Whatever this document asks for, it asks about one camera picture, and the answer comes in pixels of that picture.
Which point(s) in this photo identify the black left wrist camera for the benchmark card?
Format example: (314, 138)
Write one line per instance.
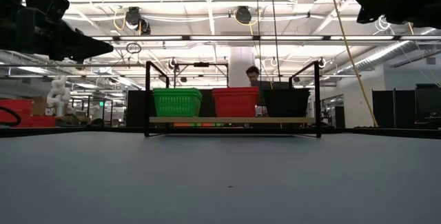
(48, 3)

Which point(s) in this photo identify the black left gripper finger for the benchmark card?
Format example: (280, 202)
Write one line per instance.
(79, 46)

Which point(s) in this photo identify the person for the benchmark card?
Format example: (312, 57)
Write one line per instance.
(253, 76)

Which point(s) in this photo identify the black plastic basket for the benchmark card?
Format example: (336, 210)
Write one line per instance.
(286, 108)
(286, 92)
(286, 89)

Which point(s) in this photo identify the cardboard box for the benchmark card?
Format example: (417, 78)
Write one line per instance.
(39, 107)

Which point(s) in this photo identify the black partition panel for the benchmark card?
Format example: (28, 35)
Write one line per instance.
(392, 108)
(429, 103)

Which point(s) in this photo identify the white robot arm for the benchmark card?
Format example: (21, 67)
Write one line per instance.
(58, 94)

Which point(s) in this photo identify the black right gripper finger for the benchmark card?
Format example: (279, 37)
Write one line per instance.
(382, 1)

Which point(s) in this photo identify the white building column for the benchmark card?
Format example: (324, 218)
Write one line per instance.
(239, 62)

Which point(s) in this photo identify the black aluminium table frame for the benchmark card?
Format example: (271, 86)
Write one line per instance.
(69, 131)

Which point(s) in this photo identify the black overhead rig frame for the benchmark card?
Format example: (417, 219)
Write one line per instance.
(201, 64)

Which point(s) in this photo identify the green plastic basket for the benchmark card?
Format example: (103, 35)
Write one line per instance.
(177, 108)
(177, 89)
(177, 92)

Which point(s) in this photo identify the red storage crate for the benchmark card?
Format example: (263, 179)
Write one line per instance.
(17, 108)

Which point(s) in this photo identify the silver ventilation duct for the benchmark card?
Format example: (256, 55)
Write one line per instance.
(379, 55)

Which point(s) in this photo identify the red plastic basket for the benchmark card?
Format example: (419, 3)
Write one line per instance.
(236, 88)
(236, 91)
(236, 108)

